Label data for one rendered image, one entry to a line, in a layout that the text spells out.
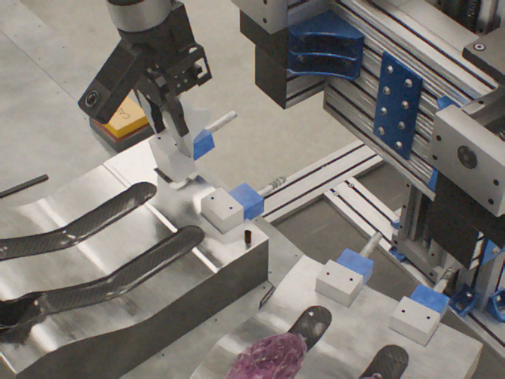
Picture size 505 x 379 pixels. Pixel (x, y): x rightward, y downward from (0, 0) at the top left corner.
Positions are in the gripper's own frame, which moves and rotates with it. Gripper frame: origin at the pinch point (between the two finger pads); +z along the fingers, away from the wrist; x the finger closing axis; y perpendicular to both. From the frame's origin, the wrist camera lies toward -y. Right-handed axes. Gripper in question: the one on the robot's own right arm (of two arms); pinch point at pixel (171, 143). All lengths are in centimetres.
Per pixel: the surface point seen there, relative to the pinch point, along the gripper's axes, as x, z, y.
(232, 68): 112, 91, 75
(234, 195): -9.5, 5.7, 2.1
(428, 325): -39.6, 12.9, 7.3
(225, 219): -13.2, 4.6, -2.0
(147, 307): -16.0, 6.0, -17.4
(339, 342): -33.1, 13.5, -1.7
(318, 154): 68, 97, 70
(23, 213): 6.7, 1.4, -20.9
